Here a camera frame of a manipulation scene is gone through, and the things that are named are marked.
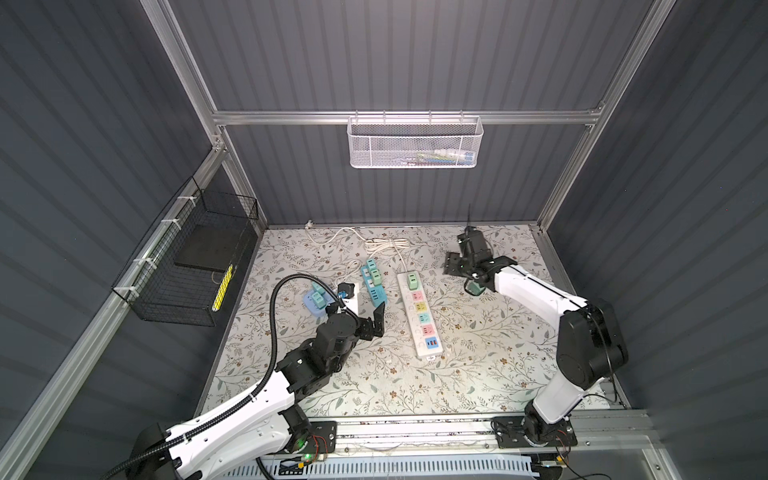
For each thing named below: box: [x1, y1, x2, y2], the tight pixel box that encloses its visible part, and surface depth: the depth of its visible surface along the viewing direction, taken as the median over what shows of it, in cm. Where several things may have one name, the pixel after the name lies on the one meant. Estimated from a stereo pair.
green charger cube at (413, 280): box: [407, 271, 419, 291], surface depth 98 cm
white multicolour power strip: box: [397, 270, 443, 357], surface depth 93 cm
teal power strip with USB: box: [360, 265, 387, 308], surface depth 101 cm
